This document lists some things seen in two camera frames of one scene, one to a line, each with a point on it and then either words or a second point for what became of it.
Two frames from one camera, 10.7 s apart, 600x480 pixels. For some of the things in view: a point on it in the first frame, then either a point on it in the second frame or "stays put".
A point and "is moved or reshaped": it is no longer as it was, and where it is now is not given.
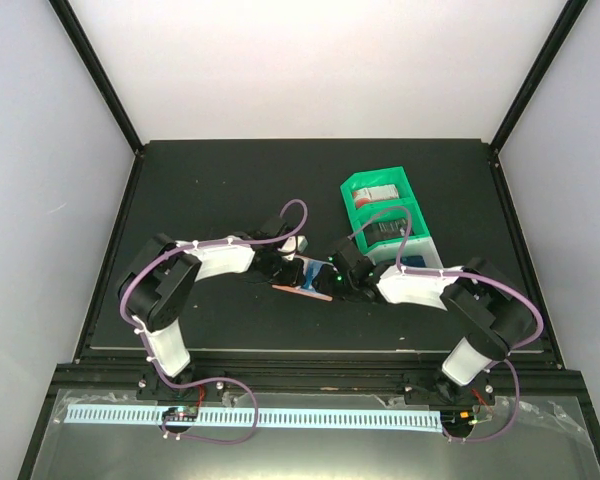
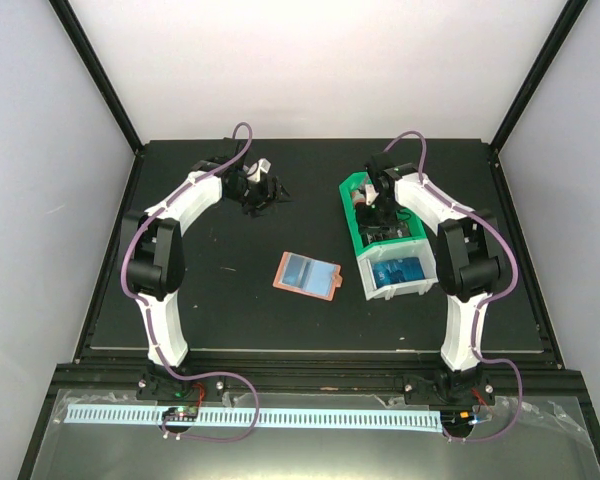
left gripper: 294,278 to 269,195
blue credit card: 310,270 is moved or reshaped
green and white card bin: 368,192 stays put
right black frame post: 554,42 stays put
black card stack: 387,230 stays put
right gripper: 323,284 to 363,217
